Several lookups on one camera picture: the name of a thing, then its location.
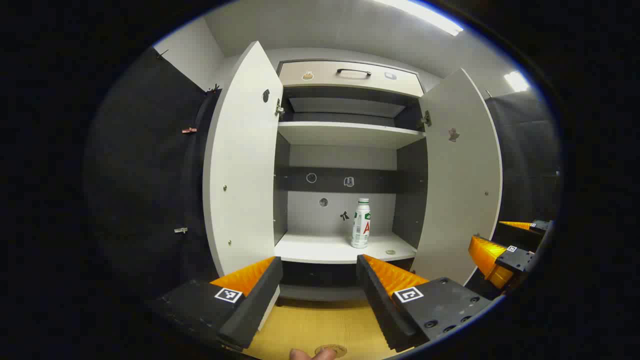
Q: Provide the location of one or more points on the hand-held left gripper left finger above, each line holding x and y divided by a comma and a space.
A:
260, 300

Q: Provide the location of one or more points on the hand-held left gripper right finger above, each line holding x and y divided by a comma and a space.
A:
380, 305

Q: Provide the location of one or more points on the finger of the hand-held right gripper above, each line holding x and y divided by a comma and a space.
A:
520, 225
487, 256

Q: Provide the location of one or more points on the white cabinet door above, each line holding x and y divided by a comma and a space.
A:
460, 200
245, 175

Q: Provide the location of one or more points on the round wooden coaster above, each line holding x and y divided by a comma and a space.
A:
332, 349

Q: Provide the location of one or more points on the white bottle green label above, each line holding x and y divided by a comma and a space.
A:
360, 235

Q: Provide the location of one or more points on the metal door hinge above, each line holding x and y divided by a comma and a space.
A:
425, 120
279, 109

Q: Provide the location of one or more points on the white cabinet shelf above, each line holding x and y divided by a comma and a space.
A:
350, 134

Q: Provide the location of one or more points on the small ceiling light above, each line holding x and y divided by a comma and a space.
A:
516, 81

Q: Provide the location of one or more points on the black backdrop cloth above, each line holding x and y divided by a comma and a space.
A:
145, 175

